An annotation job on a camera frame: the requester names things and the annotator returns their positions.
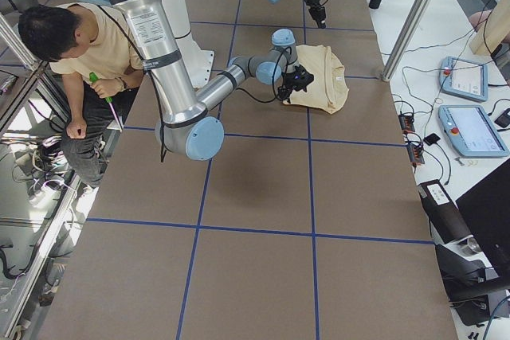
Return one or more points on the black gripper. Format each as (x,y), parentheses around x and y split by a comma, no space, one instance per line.
(312,0)
(290,84)

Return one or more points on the cream long-sleeve graphic shirt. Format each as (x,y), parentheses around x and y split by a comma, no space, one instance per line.
(328,91)

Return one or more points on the white central mounting column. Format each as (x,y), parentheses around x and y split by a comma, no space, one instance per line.
(198,62)

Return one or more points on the upper blue teach pendant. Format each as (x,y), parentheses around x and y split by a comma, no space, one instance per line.
(464,78)

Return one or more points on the blue teach pendant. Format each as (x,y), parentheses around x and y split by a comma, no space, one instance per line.
(464,78)
(471,132)

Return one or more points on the seated person in beige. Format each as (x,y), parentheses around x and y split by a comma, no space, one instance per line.
(77,39)

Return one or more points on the lower blue teach pendant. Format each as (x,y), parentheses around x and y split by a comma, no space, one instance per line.
(471,132)

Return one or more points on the black monitor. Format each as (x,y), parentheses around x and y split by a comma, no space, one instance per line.
(485,210)

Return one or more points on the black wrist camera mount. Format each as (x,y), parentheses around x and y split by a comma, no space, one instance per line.
(302,78)

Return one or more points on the aluminium frame post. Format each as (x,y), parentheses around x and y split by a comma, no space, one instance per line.
(409,27)

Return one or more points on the green handled screwdriver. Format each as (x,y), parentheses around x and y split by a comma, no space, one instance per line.
(94,78)

